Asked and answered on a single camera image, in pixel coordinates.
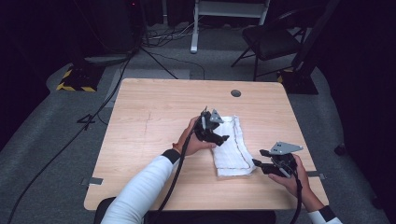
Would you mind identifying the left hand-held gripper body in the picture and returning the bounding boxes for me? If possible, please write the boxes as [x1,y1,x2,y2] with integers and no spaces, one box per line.
[194,106,225,143]

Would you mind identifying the thin black floor cable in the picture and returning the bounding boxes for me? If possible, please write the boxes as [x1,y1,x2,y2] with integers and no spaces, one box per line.
[146,49,206,80]

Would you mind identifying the hand-held gripper cable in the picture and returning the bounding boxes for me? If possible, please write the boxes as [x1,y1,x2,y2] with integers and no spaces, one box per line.
[289,169,304,224]
[148,122,201,224]

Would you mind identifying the black slanted stand post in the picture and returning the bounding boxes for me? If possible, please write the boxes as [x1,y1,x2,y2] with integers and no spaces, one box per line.
[292,0,342,76]

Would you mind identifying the grey tape strip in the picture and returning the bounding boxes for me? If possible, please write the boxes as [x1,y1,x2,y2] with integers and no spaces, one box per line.
[306,170,327,181]
[81,176,104,187]

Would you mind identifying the black caster wheel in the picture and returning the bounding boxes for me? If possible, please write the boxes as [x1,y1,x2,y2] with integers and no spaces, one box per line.
[333,144,347,157]

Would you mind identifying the black tripod leg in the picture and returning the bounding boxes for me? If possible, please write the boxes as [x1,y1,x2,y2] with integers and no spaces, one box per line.
[139,46,179,80]

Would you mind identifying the left hand-held gripper cable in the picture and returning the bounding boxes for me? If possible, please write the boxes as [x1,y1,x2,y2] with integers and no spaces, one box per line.
[148,122,201,224]

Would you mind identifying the long black floor cable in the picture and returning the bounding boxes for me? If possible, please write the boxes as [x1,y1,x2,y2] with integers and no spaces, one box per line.
[7,55,133,224]

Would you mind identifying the white towel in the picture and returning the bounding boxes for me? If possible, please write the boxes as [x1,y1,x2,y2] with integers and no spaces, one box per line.
[212,115,258,178]

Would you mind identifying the person's left hand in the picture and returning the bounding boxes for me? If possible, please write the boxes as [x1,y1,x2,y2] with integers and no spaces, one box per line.
[172,116,217,157]

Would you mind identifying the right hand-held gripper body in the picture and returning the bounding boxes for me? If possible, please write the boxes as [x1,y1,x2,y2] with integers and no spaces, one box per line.
[269,141,304,179]

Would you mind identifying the dark equipment box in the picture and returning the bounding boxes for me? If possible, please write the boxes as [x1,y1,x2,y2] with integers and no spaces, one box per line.
[74,0,145,56]

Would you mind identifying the white desk frame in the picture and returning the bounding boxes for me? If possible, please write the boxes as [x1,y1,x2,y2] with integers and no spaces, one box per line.
[190,0,271,54]

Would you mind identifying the black folding chair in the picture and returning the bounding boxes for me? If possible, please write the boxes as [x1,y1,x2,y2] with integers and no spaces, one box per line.
[231,7,307,82]

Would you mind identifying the person's right hand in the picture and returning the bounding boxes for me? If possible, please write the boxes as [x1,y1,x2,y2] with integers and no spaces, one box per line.
[268,154,313,200]

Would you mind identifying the right hand-held gripper cable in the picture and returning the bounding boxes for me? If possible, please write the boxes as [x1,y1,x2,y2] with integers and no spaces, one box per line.
[289,169,304,224]

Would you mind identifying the bundle of floor cables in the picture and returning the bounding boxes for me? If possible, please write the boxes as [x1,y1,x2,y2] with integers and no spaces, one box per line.
[143,22,200,49]

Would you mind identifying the black yellow striped base plate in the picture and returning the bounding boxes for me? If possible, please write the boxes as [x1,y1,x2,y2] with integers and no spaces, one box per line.
[276,68,319,95]
[55,63,106,93]

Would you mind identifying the person's dark clothed legs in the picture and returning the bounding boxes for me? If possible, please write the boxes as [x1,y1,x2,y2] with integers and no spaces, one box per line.
[93,197,276,224]

